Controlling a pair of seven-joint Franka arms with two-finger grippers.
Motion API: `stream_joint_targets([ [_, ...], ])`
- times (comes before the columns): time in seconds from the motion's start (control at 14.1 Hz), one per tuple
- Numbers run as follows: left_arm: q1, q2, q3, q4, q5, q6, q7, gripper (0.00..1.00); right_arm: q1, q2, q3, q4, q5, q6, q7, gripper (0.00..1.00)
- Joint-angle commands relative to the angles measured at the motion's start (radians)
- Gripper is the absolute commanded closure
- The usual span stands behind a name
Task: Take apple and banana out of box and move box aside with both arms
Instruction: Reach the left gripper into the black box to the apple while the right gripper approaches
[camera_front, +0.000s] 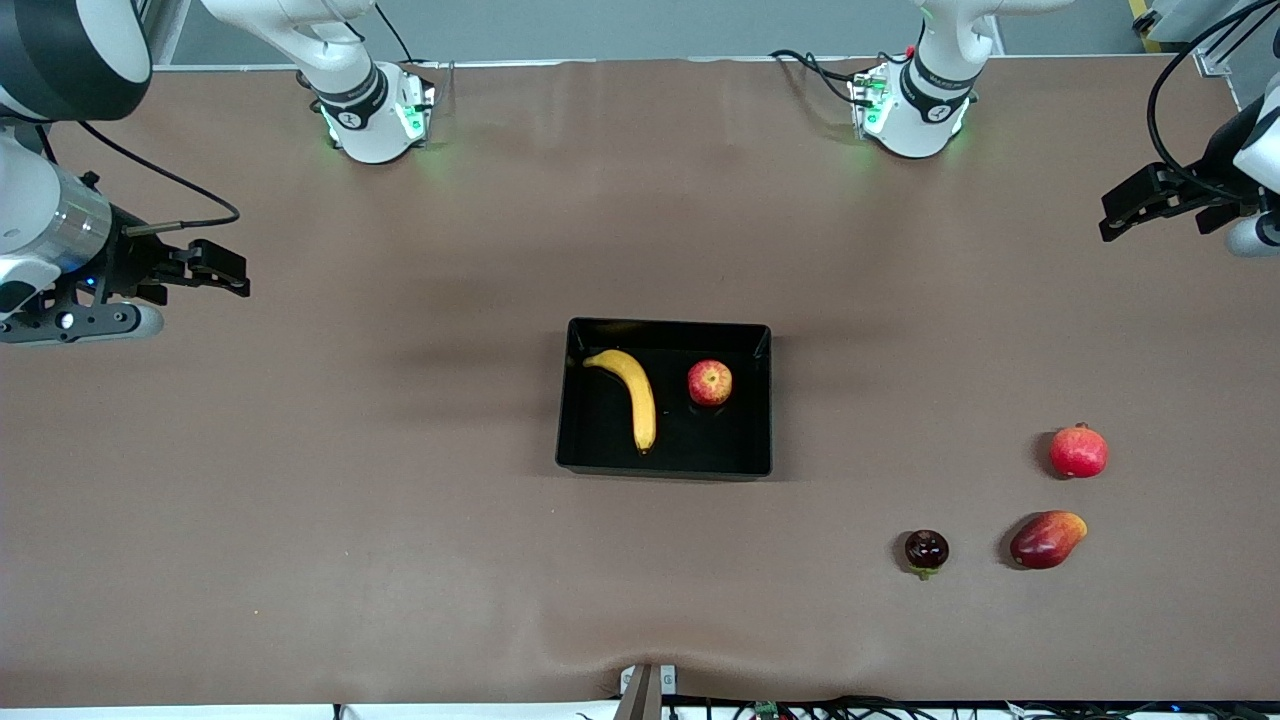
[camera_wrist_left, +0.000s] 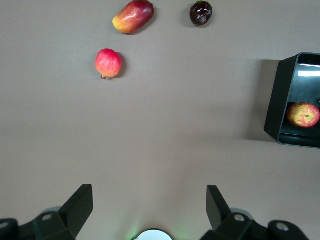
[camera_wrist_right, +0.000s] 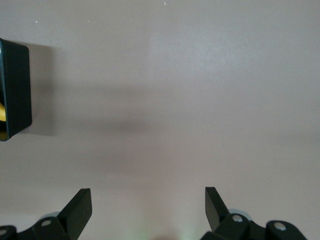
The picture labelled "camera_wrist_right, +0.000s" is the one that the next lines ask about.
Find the black plastic tray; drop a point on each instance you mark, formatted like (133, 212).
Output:
(17, 90)

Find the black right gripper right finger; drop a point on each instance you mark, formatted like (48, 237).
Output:
(215, 210)

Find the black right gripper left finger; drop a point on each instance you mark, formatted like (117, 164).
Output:
(75, 212)

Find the yellow banana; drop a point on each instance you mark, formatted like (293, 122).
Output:
(2, 112)

